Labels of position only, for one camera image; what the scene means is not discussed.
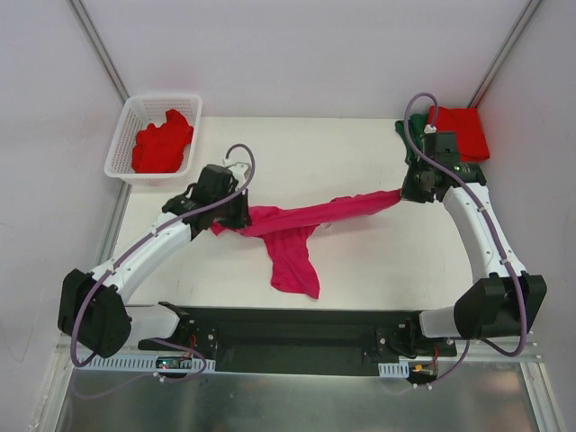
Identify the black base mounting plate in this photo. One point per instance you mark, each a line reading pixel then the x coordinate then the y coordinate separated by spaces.
pixel 319 342

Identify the folded red t shirt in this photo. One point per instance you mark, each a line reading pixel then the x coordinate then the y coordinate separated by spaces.
pixel 467 126

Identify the left white cable duct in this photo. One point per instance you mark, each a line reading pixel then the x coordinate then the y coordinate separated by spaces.
pixel 151 363

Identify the white cable duct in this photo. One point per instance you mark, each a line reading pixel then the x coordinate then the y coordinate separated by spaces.
pixel 151 363
pixel 400 370

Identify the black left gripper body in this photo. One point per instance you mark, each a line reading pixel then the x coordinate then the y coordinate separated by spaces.
pixel 237 211

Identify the white perforated plastic basket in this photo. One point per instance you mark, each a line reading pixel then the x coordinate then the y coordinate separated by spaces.
pixel 139 112

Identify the right white cable duct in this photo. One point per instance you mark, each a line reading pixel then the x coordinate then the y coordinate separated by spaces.
pixel 400 370

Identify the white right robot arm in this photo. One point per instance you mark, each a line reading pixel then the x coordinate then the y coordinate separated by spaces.
pixel 504 297

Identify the red t shirt in basket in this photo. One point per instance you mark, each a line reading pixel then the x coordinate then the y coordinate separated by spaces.
pixel 160 150

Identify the left aluminium frame post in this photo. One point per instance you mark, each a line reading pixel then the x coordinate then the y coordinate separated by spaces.
pixel 87 25

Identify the folded green t shirt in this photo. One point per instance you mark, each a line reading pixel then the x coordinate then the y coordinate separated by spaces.
pixel 416 124

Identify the pink t shirt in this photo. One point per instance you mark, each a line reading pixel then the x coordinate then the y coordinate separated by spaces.
pixel 285 234

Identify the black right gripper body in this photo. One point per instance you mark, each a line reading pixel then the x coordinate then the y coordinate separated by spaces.
pixel 410 190

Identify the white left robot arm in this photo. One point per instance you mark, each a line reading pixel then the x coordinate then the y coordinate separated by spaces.
pixel 93 307

